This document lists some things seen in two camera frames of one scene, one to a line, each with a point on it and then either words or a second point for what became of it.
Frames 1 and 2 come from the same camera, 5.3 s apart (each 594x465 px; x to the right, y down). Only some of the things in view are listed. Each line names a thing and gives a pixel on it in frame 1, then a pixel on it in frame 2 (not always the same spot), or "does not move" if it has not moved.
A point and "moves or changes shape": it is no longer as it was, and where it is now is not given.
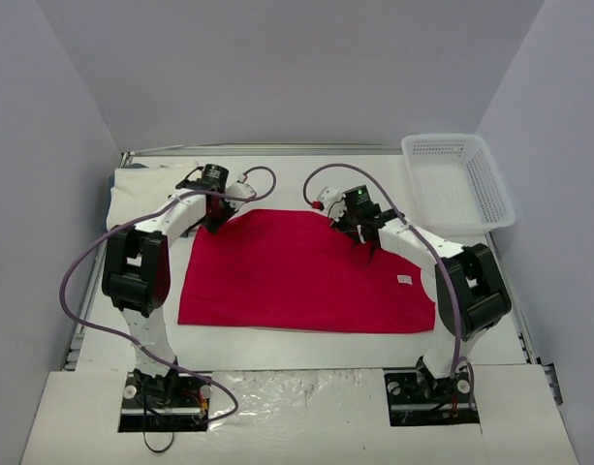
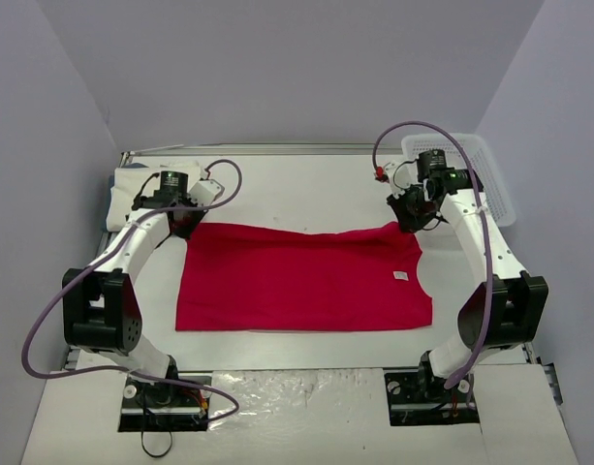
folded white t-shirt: x=138 y=190 does not move
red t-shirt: x=296 y=270 moves or changes shape
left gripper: x=215 y=221 -> x=184 y=222
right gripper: x=357 y=234 -> x=409 y=216
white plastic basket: x=453 y=186 does not move
